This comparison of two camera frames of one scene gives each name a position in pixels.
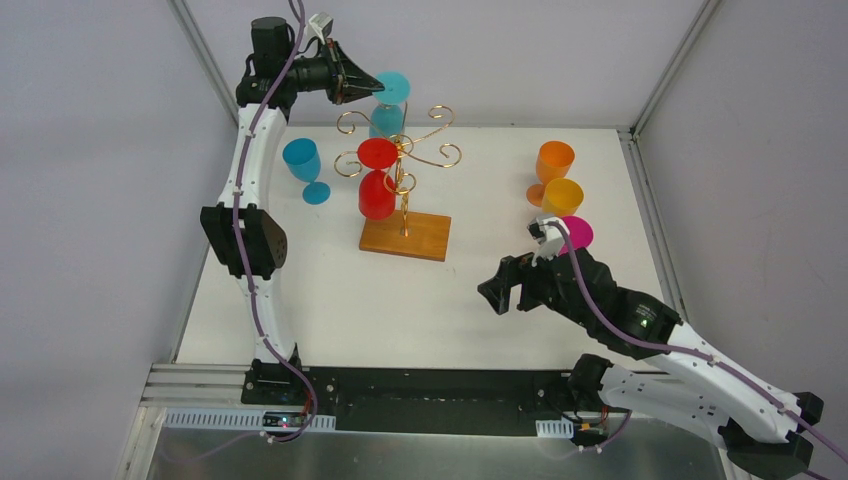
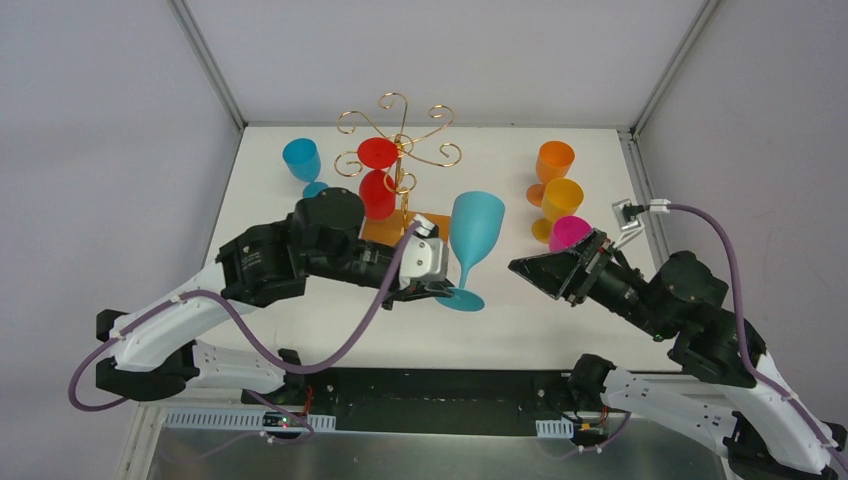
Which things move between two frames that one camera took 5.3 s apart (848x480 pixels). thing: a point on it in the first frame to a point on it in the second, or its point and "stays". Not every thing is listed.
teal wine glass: x=386 y=118 to x=475 y=220
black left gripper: x=337 y=76 to x=411 y=287
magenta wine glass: x=580 y=233 stays
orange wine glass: x=554 y=160 stays
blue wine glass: x=303 y=158 stays
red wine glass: x=377 y=187 stays
